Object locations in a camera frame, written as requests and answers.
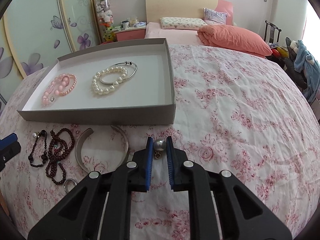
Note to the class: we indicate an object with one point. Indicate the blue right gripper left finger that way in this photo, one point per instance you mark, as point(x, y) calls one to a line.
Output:
point(144, 159)

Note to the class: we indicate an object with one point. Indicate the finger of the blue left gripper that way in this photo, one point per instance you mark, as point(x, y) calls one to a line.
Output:
point(7, 141)

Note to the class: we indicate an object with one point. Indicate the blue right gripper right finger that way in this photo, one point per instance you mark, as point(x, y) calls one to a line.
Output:
point(175, 159)

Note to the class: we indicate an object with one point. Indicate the pearl pendant charm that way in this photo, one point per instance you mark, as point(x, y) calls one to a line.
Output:
point(159, 147)

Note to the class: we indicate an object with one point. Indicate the thin silver bangle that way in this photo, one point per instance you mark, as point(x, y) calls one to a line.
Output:
point(120, 68)

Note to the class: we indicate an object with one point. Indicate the wide silver cuff bangle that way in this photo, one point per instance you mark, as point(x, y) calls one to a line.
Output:
point(102, 152)

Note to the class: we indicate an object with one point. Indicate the grey cardboard tray box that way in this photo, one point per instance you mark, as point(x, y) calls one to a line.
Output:
point(69, 91)

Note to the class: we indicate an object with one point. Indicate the pink floral bedsheet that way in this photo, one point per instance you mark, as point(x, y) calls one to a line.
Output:
point(234, 111)

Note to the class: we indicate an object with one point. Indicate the pink bedside table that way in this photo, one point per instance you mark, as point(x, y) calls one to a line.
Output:
point(130, 34)

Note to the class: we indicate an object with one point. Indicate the wardrobe with purple flowers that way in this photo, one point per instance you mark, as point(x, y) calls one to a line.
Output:
point(34, 33)

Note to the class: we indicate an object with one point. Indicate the pink bed sheet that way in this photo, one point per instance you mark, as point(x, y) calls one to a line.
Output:
point(173, 36)

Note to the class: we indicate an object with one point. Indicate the orange pink duvet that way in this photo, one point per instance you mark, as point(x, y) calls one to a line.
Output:
point(233, 38)

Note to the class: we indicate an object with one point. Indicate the white mug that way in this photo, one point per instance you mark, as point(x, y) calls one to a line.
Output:
point(125, 25)

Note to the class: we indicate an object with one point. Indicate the white floral pillow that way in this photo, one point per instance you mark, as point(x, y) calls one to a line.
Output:
point(182, 23)

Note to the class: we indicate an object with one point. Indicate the lilac patterned pillow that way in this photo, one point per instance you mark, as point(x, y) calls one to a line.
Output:
point(212, 17)

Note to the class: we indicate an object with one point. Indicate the clear tube of plush toys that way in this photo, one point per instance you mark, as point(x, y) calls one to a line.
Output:
point(105, 21)

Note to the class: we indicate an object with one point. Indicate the beige pink headboard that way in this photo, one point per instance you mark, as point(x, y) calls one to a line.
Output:
point(157, 9)

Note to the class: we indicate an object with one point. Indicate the blue plush clothing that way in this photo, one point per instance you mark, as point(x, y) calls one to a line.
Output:
point(306, 63)

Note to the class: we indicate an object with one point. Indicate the dark wooden chair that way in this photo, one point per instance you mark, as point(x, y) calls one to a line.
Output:
point(272, 31)

